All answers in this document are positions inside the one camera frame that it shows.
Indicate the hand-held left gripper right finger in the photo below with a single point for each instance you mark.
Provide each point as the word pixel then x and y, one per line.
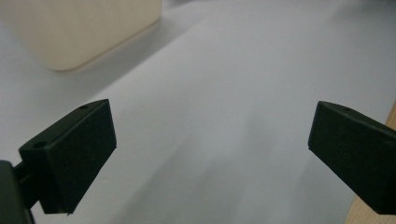
pixel 355 155

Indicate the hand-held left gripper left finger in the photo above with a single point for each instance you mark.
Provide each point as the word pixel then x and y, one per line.
pixel 74 155

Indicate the cream plastic container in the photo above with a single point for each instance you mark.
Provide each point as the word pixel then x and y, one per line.
pixel 81 31

